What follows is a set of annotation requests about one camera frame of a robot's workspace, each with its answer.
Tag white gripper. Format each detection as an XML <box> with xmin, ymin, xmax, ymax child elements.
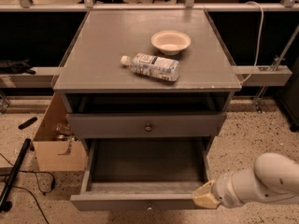
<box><xmin>192</xmin><ymin>169</ymin><xmax>254</xmax><ymax>209</ymax></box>

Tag grey drawer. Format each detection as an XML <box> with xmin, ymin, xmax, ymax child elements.
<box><xmin>66</xmin><ymin>112</ymin><xmax>226</xmax><ymax>139</ymax></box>
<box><xmin>71</xmin><ymin>138</ymin><xmax>209</xmax><ymax>211</ymax></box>

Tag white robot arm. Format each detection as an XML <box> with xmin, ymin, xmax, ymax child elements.
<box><xmin>192</xmin><ymin>153</ymin><xmax>299</xmax><ymax>209</ymax></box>

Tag grey top drawer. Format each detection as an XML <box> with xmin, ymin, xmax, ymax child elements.
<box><xmin>66</xmin><ymin>112</ymin><xmax>226</xmax><ymax>139</ymax></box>

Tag grey wooden drawer cabinet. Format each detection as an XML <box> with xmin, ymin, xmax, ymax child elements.
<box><xmin>50</xmin><ymin>8</ymin><xmax>243</xmax><ymax>151</ymax></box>

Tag clear plastic water bottle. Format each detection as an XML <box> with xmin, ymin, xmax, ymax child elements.
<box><xmin>121</xmin><ymin>53</ymin><xmax>178</xmax><ymax>82</ymax></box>

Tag items inside cardboard box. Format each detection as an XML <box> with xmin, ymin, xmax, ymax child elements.
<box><xmin>55</xmin><ymin>123</ymin><xmax>76</xmax><ymax>141</ymax></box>

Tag cardboard box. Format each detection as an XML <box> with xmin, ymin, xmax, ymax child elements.
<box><xmin>33</xmin><ymin>94</ymin><xmax>87</xmax><ymax>172</ymax></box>

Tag white paper bowl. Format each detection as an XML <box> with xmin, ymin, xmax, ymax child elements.
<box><xmin>151</xmin><ymin>30</ymin><xmax>191</xmax><ymax>55</ymax></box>

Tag black marker on floor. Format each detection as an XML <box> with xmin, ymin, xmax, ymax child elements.
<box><xmin>18</xmin><ymin>117</ymin><xmax>37</xmax><ymax>130</ymax></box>

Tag black pole on floor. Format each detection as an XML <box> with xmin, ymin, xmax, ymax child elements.
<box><xmin>0</xmin><ymin>138</ymin><xmax>31</xmax><ymax>213</ymax></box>

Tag metal railing frame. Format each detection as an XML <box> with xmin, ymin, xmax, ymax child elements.
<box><xmin>1</xmin><ymin>0</ymin><xmax>298</xmax><ymax>95</ymax></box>

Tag black floor cable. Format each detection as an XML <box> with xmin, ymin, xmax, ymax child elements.
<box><xmin>0</xmin><ymin>152</ymin><xmax>57</xmax><ymax>224</ymax></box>

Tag white cable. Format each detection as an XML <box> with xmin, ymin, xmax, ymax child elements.
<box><xmin>239</xmin><ymin>0</ymin><xmax>265</xmax><ymax>86</ymax></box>

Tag black object on rail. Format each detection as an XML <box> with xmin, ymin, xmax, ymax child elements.
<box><xmin>0</xmin><ymin>59</ymin><xmax>36</xmax><ymax>75</ymax></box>

